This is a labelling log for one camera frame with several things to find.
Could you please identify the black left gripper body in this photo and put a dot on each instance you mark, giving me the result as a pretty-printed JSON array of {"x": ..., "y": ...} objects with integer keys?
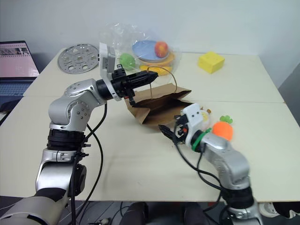
[{"x": 120, "y": 84}]

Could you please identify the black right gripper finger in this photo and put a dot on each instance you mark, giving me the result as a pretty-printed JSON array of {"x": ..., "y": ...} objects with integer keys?
[{"x": 169, "y": 134}]

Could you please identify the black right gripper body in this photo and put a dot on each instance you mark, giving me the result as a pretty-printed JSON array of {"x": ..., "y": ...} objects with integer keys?
[{"x": 181, "y": 131}]

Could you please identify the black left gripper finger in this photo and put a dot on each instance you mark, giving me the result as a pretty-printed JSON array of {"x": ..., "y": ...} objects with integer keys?
[
  {"x": 143, "y": 75},
  {"x": 140, "y": 82}
]

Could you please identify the brown paper bag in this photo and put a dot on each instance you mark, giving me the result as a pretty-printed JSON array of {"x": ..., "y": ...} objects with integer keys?
[{"x": 161, "y": 107}]

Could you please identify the small yellow white plush toy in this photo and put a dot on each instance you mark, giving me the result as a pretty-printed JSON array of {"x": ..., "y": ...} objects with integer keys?
[{"x": 206, "y": 118}]

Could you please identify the orange carrot plush toy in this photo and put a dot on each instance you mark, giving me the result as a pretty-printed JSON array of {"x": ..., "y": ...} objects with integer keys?
[{"x": 222, "y": 130}]

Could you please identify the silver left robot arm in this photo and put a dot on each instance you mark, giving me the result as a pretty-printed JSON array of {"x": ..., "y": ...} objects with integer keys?
[{"x": 68, "y": 110}]

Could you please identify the clear plastic bag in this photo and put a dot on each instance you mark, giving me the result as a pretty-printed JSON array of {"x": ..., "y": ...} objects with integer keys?
[{"x": 140, "y": 35}]

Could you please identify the yellow cheese plush toy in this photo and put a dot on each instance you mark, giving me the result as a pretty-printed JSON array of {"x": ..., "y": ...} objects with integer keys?
[{"x": 211, "y": 62}]

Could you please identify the green toy fruit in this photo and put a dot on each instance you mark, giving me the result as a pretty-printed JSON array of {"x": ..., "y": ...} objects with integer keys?
[{"x": 127, "y": 61}]

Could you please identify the yellow toy banana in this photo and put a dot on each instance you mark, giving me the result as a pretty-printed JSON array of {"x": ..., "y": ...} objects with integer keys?
[{"x": 164, "y": 69}]

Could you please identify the blue plate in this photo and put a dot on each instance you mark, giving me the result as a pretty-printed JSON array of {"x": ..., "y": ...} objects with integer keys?
[{"x": 144, "y": 49}]

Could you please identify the red toy apple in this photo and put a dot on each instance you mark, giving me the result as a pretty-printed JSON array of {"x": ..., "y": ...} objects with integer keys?
[{"x": 161, "y": 49}]

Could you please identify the orange plate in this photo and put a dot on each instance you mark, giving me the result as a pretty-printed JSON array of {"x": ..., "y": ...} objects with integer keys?
[{"x": 172, "y": 58}]

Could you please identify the perforated round metal disc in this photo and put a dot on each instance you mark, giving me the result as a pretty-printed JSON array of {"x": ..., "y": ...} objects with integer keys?
[{"x": 77, "y": 59}]

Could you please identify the dark rounded shape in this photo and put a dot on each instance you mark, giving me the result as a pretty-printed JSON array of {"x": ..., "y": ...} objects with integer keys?
[
  {"x": 136, "y": 214},
  {"x": 195, "y": 214}
]

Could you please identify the open laptop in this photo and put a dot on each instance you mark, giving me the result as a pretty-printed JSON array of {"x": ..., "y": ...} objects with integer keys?
[{"x": 16, "y": 63}]

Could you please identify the white rounded floor object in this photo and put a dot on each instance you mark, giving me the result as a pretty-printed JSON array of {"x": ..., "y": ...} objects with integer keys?
[{"x": 268, "y": 209}]

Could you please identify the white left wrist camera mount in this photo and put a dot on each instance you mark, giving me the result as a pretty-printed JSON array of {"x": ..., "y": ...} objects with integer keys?
[{"x": 105, "y": 61}]

